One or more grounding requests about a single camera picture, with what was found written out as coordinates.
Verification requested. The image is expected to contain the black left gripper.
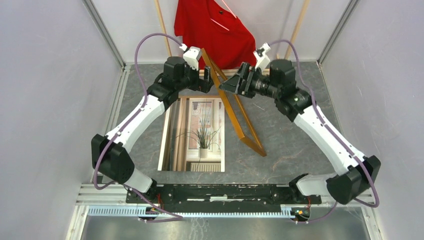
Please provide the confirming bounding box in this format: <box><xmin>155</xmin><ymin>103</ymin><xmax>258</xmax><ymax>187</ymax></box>
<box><xmin>176</xmin><ymin>62</ymin><xmax>215</xmax><ymax>94</ymax></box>

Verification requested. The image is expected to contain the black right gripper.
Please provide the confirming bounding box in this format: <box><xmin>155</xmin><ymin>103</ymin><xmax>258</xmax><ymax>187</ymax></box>
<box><xmin>218</xmin><ymin>62</ymin><xmax>281</xmax><ymax>100</ymax></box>

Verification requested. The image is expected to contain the brown wooden picture frame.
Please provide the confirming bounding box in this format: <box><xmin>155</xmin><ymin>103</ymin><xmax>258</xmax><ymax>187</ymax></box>
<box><xmin>201</xmin><ymin>48</ymin><xmax>267</xmax><ymax>157</ymax></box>

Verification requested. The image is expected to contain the plant photo print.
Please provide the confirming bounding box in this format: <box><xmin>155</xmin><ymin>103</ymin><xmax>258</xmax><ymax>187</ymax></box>
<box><xmin>157</xmin><ymin>96</ymin><xmax>225</xmax><ymax>172</ymax></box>

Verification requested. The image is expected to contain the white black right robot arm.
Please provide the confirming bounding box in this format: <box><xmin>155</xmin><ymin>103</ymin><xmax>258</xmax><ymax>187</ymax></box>
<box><xmin>219</xmin><ymin>59</ymin><xmax>381</xmax><ymax>208</ymax></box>

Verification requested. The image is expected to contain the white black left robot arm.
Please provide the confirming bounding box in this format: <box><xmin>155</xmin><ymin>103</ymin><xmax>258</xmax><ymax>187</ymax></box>
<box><xmin>91</xmin><ymin>56</ymin><xmax>214</xmax><ymax>204</ymax></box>

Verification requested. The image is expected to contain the light wooden clothes rack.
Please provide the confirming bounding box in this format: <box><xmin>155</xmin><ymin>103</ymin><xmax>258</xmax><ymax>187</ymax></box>
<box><xmin>153</xmin><ymin>0</ymin><xmax>310</xmax><ymax>76</ymax></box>

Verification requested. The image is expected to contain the pink clothes hanger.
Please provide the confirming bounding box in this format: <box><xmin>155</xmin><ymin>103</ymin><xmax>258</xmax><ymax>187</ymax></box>
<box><xmin>208</xmin><ymin>0</ymin><xmax>238</xmax><ymax>32</ymax></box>

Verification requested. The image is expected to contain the red t-shirt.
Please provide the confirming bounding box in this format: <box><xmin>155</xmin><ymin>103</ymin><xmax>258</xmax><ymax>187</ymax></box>
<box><xmin>174</xmin><ymin>0</ymin><xmax>256</xmax><ymax>69</ymax></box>

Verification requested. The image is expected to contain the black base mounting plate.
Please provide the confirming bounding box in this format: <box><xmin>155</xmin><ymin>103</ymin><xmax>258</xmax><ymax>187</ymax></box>
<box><xmin>126</xmin><ymin>183</ymin><xmax>322</xmax><ymax>214</ymax></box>

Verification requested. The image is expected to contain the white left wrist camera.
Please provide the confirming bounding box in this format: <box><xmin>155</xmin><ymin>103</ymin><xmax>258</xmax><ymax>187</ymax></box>
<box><xmin>179</xmin><ymin>43</ymin><xmax>202</xmax><ymax>71</ymax></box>

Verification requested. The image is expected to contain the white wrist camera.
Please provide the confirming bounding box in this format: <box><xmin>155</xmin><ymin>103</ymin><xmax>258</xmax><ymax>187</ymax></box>
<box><xmin>253</xmin><ymin>42</ymin><xmax>271</xmax><ymax>71</ymax></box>
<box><xmin>179</xmin><ymin>43</ymin><xmax>202</xmax><ymax>71</ymax></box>

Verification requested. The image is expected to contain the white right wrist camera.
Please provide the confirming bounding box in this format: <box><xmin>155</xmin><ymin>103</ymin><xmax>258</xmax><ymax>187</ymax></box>
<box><xmin>253</xmin><ymin>42</ymin><xmax>271</xmax><ymax>71</ymax></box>

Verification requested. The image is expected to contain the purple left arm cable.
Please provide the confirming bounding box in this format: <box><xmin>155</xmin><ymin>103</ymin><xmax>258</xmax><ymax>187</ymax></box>
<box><xmin>92</xmin><ymin>33</ymin><xmax>184</xmax><ymax>223</ymax></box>

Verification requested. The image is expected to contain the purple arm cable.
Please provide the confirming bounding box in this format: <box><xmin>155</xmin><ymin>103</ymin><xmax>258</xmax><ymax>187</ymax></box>
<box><xmin>92</xmin><ymin>33</ymin><xmax>184</xmax><ymax>223</ymax></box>
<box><xmin>267</xmin><ymin>39</ymin><xmax>381</xmax><ymax>225</ymax></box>

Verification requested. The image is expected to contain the aluminium rail frame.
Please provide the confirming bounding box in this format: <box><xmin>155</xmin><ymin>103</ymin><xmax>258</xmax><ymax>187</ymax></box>
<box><xmin>66</xmin><ymin>62</ymin><xmax>385</xmax><ymax>240</ymax></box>

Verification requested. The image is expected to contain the grey slotted cable duct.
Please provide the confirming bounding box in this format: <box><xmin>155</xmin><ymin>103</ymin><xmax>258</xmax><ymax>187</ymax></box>
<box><xmin>87</xmin><ymin>205</ymin><xmax>295</xmax><ymax>219</ymax></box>

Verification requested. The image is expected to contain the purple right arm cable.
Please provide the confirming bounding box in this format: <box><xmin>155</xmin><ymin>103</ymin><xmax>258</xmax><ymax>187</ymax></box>
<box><xmin>267</xmin><ymin>39</ymin><xmax>381</xmax><ymax>225</ymax></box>

